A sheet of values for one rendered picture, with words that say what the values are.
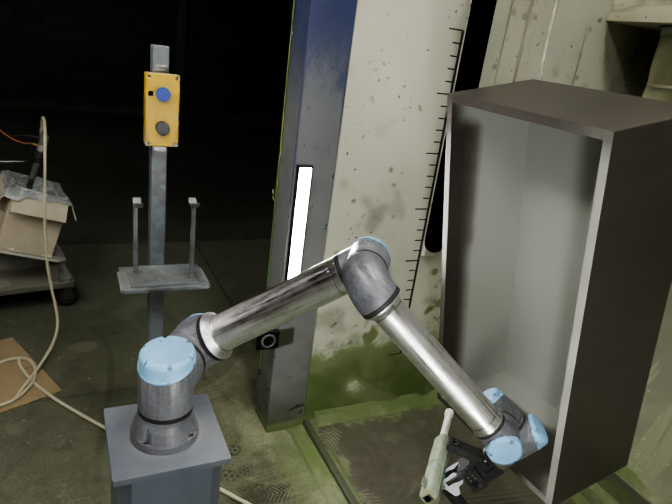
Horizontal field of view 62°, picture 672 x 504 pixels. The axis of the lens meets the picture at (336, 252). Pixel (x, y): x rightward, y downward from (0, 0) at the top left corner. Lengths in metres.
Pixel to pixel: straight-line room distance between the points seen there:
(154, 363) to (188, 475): 0.33
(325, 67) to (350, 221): 0.64
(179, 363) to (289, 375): 1.13
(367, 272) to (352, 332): 1.28
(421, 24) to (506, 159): 0.66
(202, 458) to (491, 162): 1.30
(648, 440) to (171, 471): 2.00
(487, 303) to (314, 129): 0.95
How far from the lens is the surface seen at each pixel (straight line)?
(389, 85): 2.31
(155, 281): 2.25
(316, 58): 2.17
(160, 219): 2.35
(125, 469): 1.65
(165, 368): 1.55
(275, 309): 1.57
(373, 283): 1.36
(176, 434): 1.66
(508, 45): 2.63
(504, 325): 2.40
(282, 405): 2.70
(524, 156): 2.11
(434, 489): 1.80
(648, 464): 2.83
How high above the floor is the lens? 1.74
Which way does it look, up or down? 21 degrees down
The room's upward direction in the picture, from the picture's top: 8 degrees clockwise
